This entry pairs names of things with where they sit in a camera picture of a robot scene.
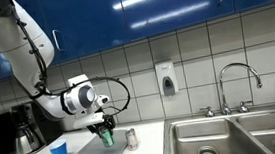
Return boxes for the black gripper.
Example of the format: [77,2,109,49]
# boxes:
[86,114,118,139]

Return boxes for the green soda can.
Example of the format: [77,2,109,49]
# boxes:
[98,125,116,150]

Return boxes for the silver red soda can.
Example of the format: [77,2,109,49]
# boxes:
[124,127,140,152]

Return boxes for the steel coffee carafe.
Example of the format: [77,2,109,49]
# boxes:
[12,124,44,154]

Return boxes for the black coffee maker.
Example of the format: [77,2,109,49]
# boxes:
[8,100,49,154]

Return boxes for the stainless steel double sink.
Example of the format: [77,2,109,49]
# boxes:
[158,108,275,154]

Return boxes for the chrome gooseneck faucet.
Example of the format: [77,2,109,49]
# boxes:
[217,60,266,116]

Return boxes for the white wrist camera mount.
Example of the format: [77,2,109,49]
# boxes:
[72,111,107,131]

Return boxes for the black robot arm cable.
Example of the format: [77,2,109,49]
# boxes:
[9,0,133,125]

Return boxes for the white wall soap dispenser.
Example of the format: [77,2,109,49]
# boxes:
[153,60,180,98]

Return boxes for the chrome faucet handle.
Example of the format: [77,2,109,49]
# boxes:
[236,100,255,114]
[198,105,216,119]

